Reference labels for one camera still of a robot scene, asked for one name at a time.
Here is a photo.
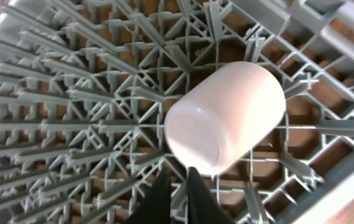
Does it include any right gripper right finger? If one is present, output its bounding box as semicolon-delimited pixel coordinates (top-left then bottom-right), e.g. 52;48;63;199
187;167;234;224

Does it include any pink cup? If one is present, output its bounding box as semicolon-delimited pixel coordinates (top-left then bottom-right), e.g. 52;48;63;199
164;61;286;177

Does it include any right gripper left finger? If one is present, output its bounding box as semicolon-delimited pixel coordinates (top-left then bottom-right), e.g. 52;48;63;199
126;170;171;224

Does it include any grey dishwasher rack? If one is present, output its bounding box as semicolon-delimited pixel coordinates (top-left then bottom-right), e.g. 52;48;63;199
0;1;354;223

